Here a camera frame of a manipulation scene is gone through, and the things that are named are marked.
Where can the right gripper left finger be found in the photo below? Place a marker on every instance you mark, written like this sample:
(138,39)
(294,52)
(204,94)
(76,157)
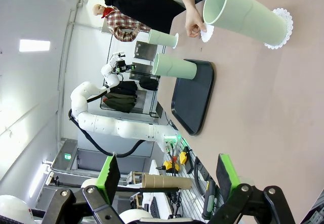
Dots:
(106,178)

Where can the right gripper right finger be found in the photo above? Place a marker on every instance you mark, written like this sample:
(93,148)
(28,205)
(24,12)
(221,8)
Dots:
(227,178)

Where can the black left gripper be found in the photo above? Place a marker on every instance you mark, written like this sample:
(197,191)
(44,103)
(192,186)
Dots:
(121,66)

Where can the light green plastic cup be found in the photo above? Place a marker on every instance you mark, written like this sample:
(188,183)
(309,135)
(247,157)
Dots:
(162,38)
(174,68)
(243,16)

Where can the white lace paper coaster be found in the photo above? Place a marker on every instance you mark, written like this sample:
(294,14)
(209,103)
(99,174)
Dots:
(283,12)
(207,35)

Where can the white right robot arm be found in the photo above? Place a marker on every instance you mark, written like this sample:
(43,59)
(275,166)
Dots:
(12,208)

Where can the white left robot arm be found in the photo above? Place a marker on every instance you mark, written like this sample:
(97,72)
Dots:
(101,125)

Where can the person's right hand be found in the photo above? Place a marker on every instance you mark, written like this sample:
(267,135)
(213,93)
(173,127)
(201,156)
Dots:
(193,21)

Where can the gray metal panel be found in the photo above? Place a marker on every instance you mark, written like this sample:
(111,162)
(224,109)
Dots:
(144,51)

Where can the black bag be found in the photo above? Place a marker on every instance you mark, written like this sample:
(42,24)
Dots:
(149,84)

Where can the pile of dark jackets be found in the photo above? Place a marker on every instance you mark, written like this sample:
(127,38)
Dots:
(121,97)

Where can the person in red plaid shirt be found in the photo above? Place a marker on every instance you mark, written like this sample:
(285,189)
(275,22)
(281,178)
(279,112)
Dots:
(124,23)

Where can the green exit sign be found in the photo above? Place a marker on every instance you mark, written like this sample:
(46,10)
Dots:
(67,156)

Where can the gray slotted mounting plate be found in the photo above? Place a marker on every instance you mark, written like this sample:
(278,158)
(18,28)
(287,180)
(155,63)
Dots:
(188,203)

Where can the black keyboard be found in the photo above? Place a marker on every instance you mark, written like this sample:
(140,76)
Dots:
(154,208)

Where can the brown cardboard tube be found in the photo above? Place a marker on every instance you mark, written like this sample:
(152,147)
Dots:
(164,181)

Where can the person in beige sweater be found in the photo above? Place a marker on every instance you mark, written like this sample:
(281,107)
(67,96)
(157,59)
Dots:
(146,6)

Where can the black plastic serving tray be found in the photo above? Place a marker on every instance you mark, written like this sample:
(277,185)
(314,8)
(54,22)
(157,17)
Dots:
(195,102)

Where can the rectangular ceiling light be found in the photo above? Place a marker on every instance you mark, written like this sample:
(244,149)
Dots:
(34,45)

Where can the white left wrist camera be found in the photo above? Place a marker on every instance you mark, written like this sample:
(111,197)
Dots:
(118,56)

